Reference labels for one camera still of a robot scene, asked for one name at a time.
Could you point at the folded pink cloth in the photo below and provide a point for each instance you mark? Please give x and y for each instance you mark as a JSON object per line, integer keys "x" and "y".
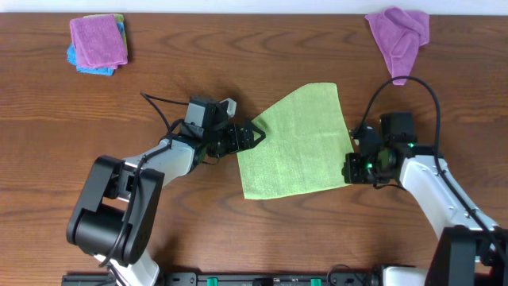
{"x": 98, "y": 41}

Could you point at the crumpled purple cloth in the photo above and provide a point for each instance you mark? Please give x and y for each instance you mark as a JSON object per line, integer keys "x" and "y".
{"x": 399, "y": 35}

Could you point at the folded green cloth in stack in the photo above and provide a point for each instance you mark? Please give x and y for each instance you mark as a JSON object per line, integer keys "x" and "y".
{"x": 119, "y": 18}

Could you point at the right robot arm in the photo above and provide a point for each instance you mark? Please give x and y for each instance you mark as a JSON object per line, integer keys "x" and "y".
{"x": 471, "y": 249}

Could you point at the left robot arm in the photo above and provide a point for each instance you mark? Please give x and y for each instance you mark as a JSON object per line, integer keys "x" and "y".
{"x": 113, "y": 218}

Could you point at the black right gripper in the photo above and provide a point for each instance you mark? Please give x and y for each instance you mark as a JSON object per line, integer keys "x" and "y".
{"x": 353, "y": 168}

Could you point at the light green microfiber cloth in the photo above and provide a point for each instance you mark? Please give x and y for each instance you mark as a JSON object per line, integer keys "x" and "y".
{"x": 304, "y": 149}

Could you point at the black mounting rail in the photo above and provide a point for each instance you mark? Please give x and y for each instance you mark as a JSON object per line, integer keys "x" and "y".
{"x": 193, "y": 279}

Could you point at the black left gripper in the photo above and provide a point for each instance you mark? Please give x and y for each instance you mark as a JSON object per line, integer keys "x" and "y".
{"x": 246, "y": 137}

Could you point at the folded blue cloth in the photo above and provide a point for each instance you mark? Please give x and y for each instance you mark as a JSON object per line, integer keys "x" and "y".
{"x": 95, "y": 70}

